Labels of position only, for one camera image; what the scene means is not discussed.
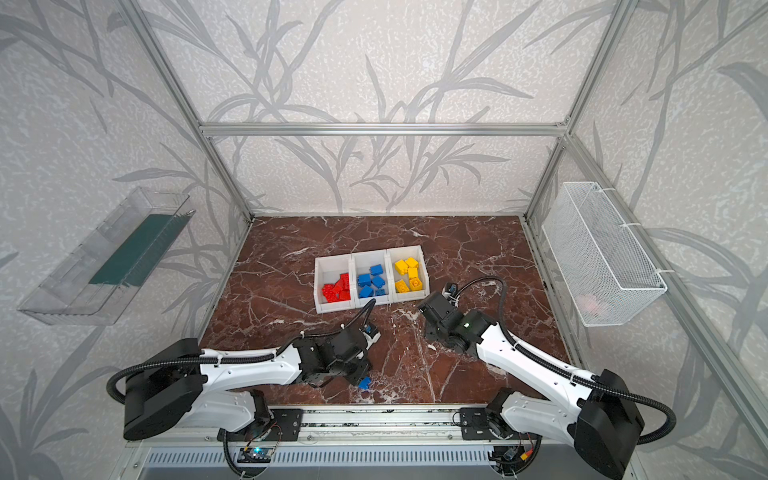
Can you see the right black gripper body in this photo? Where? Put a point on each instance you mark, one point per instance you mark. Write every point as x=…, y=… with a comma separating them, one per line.
x=430, y=309

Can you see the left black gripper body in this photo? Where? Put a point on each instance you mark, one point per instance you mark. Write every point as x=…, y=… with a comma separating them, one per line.
x=360, y=363

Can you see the yellow lego brick top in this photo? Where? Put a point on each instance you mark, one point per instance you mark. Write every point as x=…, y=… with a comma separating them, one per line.
x=415, y=284

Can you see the long red lego brick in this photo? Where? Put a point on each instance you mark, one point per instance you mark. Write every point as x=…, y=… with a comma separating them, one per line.
x=345, y=280

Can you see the large yellow lego brick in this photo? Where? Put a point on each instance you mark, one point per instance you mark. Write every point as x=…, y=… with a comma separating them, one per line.
x=401, y=267

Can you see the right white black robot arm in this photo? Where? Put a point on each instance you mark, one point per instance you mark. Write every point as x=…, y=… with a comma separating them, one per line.
x=624, y=420

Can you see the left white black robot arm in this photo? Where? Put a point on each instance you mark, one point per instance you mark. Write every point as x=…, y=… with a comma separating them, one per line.
x=190, y=387

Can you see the middle white sorting bin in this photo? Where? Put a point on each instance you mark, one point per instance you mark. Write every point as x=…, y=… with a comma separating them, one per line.
x=371, y=278

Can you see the white sorting bin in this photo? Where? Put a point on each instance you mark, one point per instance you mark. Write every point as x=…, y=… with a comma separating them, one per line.
x=403, y=253
x=327, y=270
x=371, y=278

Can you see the left white sorting bin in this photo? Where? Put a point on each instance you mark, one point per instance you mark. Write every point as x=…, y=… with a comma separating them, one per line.
x=327, y=270

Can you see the right white sorting bin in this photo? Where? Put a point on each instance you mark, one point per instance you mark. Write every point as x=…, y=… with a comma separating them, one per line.
x=403, y=253

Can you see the green circuit board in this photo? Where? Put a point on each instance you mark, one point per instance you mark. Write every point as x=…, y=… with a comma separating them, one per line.
x=255, y=455

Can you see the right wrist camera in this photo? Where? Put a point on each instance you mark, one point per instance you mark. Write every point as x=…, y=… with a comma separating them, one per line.
x=450, y=290

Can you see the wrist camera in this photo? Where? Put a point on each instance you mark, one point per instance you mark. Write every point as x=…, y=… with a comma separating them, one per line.
x=450, y=290
x=371, y=333

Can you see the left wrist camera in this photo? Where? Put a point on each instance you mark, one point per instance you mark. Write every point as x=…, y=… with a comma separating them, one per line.
x=371, y=333

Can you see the aluminium front rail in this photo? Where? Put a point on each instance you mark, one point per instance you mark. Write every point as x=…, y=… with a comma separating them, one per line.
x=402, y=422

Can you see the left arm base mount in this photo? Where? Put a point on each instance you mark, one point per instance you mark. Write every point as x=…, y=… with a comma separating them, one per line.
x=284, y=425

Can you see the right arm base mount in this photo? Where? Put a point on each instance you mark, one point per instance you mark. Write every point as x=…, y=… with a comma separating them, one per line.
x=475, y=424

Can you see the white wire mesh basket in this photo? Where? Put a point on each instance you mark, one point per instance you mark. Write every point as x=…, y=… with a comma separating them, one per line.
x=608, y=274

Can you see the clear plastic wall tray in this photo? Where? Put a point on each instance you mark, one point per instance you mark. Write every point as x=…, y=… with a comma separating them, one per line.
x=97, y=281

